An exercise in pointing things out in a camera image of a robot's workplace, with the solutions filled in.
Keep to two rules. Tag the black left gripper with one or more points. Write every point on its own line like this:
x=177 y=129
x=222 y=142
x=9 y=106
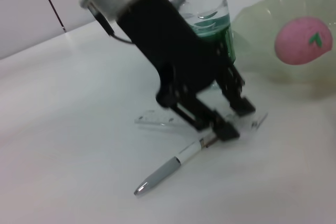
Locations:
x=168 y=45

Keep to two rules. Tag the transparent plastic ruler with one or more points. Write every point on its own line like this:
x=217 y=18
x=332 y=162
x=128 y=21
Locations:
x=157 y=119

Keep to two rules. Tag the grey clear ballpoint pen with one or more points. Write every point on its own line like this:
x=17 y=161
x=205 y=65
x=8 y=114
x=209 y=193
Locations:
x=162 y=167

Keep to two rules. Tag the pink toy peach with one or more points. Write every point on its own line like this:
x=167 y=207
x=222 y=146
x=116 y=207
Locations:
x=296 y=43

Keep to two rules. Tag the green glass fruit bowl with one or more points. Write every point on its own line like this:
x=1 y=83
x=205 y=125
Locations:
x=262 y=37

